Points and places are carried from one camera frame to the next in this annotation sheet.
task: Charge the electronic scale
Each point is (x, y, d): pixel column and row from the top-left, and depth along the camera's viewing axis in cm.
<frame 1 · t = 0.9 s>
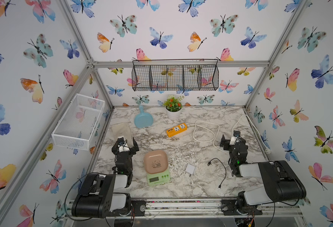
left hand: (127, 138, 86), fingers open
right hand: (233, 134, 89), fingers open
green electronic scale pink tray: (156, 164, 88), point 4 cm above the table
white usb charger adapter: (190, 169, 88), on the table
orange power strip: (177, 130, 105), point 2 cm above the table
blue plastic dustpan: (143, 120, 115), on the table
potted plant white pot: (173, 107, 103), point 15 cm above the table
beige cloth glove: (122, 129, 107), on the table

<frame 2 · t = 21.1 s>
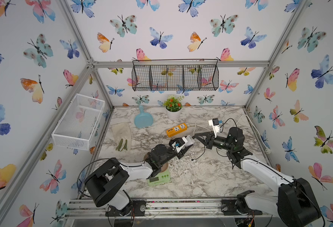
left hand: (189, 139, 76), fingers open
right hand: (196, 136, 73), fingers closed
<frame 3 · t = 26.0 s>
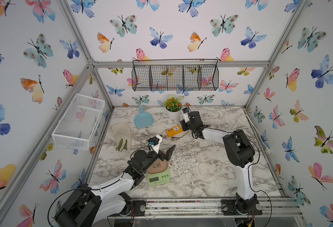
left hand: (168, 139, 76), fingers open
right hand: (183, 119, 101), fingers open
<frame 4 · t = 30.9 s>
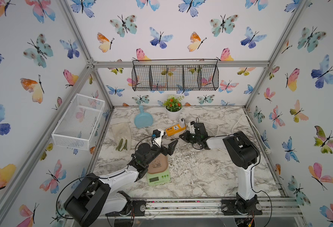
left hand: (171, 136, 78), fingers open
right hand: (179, 134, 98), fingers closed
